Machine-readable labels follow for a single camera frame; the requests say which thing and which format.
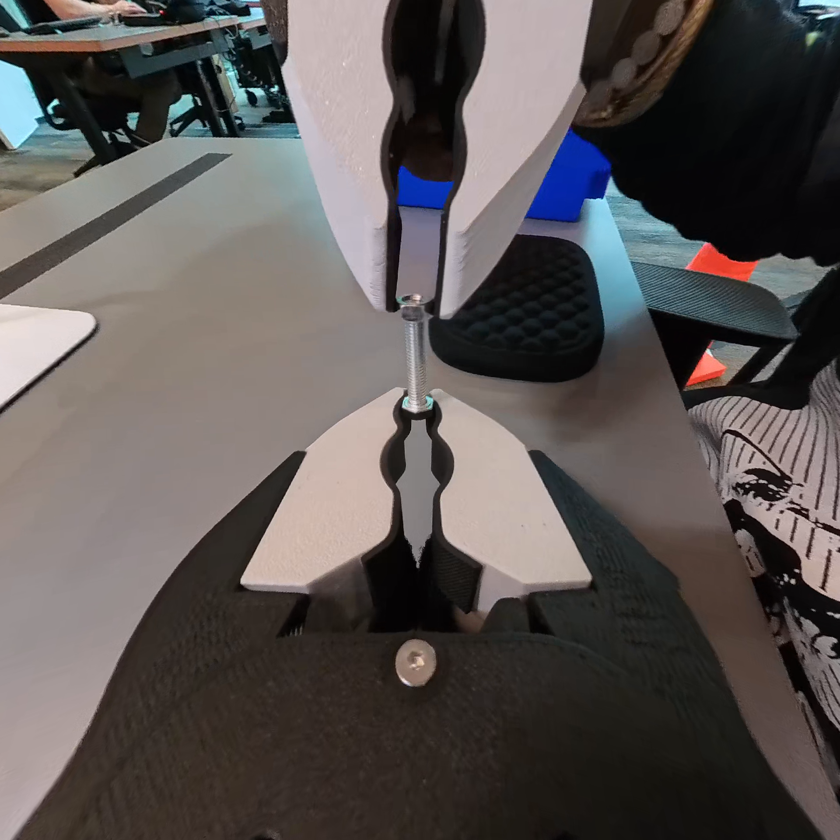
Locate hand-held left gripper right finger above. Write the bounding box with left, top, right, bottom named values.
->
left=427, top=388, right=593, bottom=621

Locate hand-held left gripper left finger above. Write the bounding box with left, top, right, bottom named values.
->
left=240, top=387, right=409, bottom=614

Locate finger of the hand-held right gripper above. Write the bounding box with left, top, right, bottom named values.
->
left=282, top=0, right=404, bottom=314
left=437, top=0, right=595, bottom=320

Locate thin steel bolt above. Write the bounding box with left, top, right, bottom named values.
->
left=399, top=308, right=435, bottom=416

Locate person's right forearm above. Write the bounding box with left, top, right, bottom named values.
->
left=571, top=0, right=840, bottom=265

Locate person's right hand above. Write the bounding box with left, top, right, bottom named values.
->
left=397, top=112, right=458, bottom=182

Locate blue plastic bin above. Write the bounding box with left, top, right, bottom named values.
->
left=397, top=128, right=613, bottom=224

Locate black wrist rest pad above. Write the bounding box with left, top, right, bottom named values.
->
left=430, top=235, right=606, bottom=384

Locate wooden desk with black legs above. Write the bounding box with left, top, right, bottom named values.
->
left=0, top=12, right=291, bottom=178

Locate orange red object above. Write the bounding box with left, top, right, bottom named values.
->
left=686, top=241, right=760, bottom=389

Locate grey mesh office chair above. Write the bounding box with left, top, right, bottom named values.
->
left=630, top=259, right=799, bottom=389

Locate person's printed black shirt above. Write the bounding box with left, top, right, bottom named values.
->
left=686, top=361, right=840, bottom=788

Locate black keyboard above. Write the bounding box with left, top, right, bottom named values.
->
left=26, top=16, right=104, bottom=35

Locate white display stand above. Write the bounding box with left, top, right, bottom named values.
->
left=0, top=303, right=98, bottom=412

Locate white bead bracelet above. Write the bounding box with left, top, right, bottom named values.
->
left=581, top=0, right=691, bottom=126

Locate gold bracelet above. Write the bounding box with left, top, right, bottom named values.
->
left=577, top=0, right=718, bottom=130

